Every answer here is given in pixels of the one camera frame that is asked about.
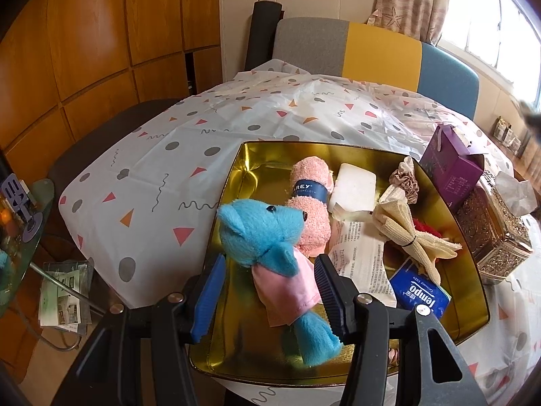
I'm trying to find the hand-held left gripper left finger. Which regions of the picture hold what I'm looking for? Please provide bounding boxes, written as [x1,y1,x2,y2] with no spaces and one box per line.
[51,254,228,406]

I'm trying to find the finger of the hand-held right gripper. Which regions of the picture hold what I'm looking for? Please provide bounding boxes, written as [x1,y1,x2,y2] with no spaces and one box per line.
[518,99,541,127]

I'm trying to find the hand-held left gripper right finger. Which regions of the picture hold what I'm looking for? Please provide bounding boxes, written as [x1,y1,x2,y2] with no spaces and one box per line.
[314,254,487,406]

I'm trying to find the white wet wipe packet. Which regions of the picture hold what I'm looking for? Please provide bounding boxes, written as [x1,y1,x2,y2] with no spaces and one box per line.
[330,216,398,309]

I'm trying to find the pink towel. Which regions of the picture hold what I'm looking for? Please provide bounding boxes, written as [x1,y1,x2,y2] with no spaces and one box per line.
[284,157,335,258]

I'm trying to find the blue plush bear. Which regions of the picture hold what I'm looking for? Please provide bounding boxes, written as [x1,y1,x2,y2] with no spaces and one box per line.
[216,198,344,366]

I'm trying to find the blue tissue packet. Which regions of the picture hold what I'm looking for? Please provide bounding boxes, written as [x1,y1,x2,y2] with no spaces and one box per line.
[389,256,452,320]

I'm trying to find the white soap bar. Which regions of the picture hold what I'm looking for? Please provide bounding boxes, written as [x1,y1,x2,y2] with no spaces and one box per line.
[327,163,378,212]

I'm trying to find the red fluffy cloth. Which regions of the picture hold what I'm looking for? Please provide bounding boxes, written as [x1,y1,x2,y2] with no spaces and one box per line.
[382,218,444,263]

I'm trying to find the mauve scrunchie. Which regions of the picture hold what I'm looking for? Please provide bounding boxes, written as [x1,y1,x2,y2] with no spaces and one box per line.
[389,168,421,201]

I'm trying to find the gold metal tray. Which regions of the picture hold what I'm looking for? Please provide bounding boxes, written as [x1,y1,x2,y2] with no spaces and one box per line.
[188,139,491,379]

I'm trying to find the small packets on desk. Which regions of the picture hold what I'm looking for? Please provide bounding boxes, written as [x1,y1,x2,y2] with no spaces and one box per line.
[492,116,525,155]

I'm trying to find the purple tissue carton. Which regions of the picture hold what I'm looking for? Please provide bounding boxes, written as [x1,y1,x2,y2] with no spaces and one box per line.
[419,122,487,210]

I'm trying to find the window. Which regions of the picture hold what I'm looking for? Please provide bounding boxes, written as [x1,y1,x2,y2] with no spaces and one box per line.
[435,0,541,106]

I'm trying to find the ornate gold tissue box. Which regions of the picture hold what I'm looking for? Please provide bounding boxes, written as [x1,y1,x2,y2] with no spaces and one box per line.
[454,169,537,285]

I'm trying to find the stack of paper leaflets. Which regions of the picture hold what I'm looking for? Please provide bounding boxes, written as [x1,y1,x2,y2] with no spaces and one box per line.
[38,260,94,331]

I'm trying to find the grey yellow blue headboard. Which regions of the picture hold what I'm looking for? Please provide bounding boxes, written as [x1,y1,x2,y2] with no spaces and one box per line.
[272,18,480,121]

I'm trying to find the glass side table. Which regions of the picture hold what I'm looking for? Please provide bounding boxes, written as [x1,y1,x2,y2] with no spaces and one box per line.
[0,178,127,352]

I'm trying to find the dark upholstered seat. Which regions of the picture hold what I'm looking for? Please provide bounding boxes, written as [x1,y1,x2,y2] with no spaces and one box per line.
[46,98,182,187]

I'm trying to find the purple plastic stand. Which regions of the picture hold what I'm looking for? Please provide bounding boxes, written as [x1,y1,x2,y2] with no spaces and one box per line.
[0,175,45,242]

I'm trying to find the black rolled mat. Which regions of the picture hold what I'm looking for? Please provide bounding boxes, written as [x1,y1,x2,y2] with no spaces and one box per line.
[245,0,283,72]

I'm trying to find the wooden wardrobe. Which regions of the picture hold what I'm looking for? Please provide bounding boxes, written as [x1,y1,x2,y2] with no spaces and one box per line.
[0,0,225,165]

